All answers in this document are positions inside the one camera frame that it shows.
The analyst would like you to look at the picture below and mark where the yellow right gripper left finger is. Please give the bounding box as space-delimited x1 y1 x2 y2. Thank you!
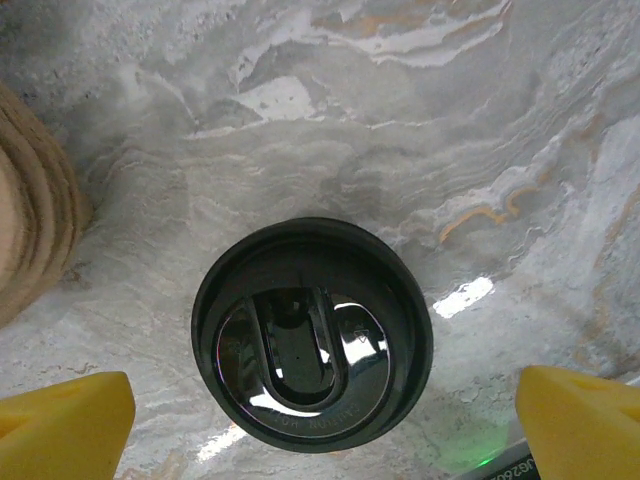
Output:
0 370 137 480

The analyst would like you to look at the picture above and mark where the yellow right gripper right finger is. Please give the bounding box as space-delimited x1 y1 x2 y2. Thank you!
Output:
515 364 640 480

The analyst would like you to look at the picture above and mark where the stack of pulp cup carriers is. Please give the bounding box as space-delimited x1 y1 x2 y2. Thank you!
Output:
0 82 94 329

